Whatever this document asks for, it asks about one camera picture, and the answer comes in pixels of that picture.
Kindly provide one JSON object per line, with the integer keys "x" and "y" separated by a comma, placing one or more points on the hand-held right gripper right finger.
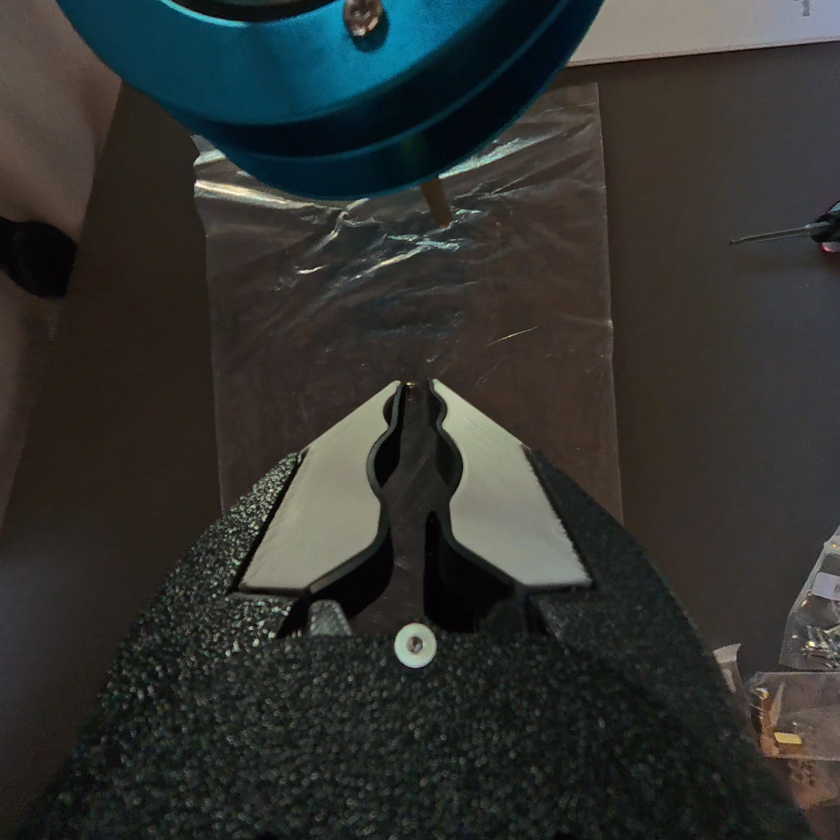
{"x": 512, "y": 512}

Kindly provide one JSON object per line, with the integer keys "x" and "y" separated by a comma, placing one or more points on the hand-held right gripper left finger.
{"x": 321, "y": 512}

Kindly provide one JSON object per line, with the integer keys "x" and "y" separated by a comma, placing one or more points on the red electric screwdriver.
{"x": 787, "y": 231}

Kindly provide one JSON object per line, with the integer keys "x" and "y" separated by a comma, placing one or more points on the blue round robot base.
{"x": 295, "y": 79}

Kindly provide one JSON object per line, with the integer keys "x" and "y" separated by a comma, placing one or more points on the grey desk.
{"x": 722, "y": 361}

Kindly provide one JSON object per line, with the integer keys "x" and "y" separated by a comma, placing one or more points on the large clear plastic bag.
{"x": 407, "y": 295}

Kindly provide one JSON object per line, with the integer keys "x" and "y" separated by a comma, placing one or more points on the pile of labelled screw bags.
{"x": 807, "y": 623}

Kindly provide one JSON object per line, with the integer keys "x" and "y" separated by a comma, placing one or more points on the white instruction booklet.
{"x": 709, "y": 26}

